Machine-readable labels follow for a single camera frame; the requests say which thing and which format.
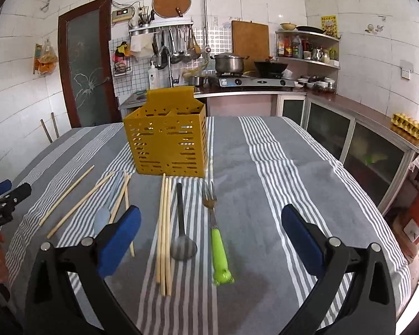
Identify wooden chopstick crossed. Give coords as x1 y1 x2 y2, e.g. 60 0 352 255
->
124 173 135 258
109 173 130 224

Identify dark metal spoon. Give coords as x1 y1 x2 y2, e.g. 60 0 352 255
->
170 182 197 262

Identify light blue plastic spoon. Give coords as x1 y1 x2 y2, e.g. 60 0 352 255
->
94 171 124 236

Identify hanging plastic bags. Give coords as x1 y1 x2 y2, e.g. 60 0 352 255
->
32 39 59 75

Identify glass door counter cabinet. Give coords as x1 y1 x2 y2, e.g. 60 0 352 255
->
275 92 419 214

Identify steel sink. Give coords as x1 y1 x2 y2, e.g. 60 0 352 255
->
130 90 147 101

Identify yellow perforated utensil holder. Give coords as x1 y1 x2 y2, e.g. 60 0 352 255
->
123 85 207 178

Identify grey striped tablecloth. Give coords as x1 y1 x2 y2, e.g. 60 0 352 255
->
3 117 411 334

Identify dark brown glass door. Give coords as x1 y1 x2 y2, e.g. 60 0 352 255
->
57 0 122 128

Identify white soap bottle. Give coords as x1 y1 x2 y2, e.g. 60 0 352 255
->
148 62 160 90

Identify yellow egg tray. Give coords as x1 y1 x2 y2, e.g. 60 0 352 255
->
391 113 419 139

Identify steel faucet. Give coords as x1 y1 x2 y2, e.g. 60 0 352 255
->
156 46 179 88

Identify steel utensil rack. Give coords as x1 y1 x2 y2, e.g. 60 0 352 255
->
128 18 194 35

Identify round wooden lid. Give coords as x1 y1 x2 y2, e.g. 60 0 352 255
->
152 0 191 18

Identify steel gas stove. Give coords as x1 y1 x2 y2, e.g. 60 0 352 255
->
216 76 296 88

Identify steel cooking pot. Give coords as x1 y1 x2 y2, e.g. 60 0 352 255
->
210 52 250 75

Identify black wok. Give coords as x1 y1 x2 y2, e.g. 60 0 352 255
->
254 60 287 79

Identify white corner shelf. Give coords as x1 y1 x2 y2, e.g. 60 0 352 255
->
275 27 341 93

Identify wooden cutting board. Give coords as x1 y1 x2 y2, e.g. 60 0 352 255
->
232 20 270 72

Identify green handled fork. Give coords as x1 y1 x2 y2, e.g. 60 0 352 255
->
202 181 235 286

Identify yellow wall poster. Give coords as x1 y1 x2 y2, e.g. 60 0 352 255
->
321 15 340 39

